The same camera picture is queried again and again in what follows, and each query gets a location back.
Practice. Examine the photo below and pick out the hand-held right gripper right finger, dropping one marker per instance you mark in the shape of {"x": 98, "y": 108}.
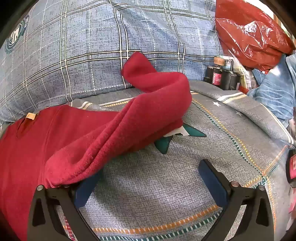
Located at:
{"x": 212, "y": 183}

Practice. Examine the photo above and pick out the red labelled dark container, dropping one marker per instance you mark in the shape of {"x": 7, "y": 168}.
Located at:
{"x": 291, "y": 165}

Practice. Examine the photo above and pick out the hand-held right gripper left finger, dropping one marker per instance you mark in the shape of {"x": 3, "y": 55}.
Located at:
{"x": 85, "y": 188}

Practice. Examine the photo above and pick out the red plastic bag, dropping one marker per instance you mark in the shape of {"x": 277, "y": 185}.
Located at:
{"x": 242, "y": 27}

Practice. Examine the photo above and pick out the blue plaid pillow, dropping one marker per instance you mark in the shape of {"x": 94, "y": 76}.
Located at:
{"x": 92, "y": 46}

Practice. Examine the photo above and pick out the red sweater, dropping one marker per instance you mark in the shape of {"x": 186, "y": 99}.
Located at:
{"x": 69, "y": 139}

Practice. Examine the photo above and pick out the grey star print bedsheet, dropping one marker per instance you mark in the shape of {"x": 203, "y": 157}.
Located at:
{"x": 161, "y": 166}

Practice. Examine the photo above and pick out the dark bottle with red label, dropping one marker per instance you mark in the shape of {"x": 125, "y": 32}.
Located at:
{"x": 212, "y": 77}

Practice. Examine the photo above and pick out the light blue cloth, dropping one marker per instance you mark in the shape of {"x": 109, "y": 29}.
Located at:
{"x": 277, "y": 92}

